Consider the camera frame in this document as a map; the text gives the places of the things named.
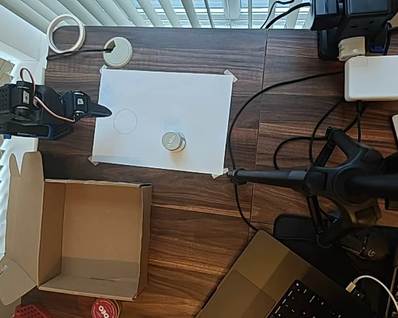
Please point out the blue and black plug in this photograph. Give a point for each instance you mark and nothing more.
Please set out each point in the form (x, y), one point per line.
(378, 46)

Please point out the small jar with silver lid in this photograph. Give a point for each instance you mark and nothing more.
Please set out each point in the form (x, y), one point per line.
(170, 139)

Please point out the black desk mat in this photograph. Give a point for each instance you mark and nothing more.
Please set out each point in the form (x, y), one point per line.
(292, 228)

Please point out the open brown cardboard box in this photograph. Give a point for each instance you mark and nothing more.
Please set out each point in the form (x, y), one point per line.
(96, 225)

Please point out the white paper sheet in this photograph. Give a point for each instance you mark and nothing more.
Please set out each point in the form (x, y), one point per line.
(185, 99)

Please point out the black power strip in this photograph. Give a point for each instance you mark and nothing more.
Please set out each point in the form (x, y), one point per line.
(368, 21)

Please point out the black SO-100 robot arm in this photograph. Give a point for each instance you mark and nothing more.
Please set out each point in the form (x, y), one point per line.
(6, 102)

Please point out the grey laptop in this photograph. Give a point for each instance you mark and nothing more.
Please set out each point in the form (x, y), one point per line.
(252, 278)

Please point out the red perforated base block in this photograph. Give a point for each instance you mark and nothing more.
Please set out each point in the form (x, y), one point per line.
(28, 312)

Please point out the black tripod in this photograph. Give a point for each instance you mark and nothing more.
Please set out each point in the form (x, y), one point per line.
(345, 179)

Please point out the masking tape roll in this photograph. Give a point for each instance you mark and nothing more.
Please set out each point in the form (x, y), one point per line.
(49, 34)

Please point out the black computer mouse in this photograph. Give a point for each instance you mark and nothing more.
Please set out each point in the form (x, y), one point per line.
(373, 251)

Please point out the large white power adapter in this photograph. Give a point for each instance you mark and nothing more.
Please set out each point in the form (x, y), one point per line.
(374, 77)

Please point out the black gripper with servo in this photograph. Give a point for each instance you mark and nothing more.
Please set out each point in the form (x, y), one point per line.
(86, 107)

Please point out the small white plug adapter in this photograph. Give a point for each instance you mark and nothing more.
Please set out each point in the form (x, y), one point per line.
(351, 48)

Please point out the red round lid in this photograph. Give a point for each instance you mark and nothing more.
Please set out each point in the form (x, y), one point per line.
(103, 309)

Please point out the masking tape piece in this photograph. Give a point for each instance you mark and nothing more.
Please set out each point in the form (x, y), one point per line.
(103, 68)
(219, 174)
(93, 161)
(230, 77)

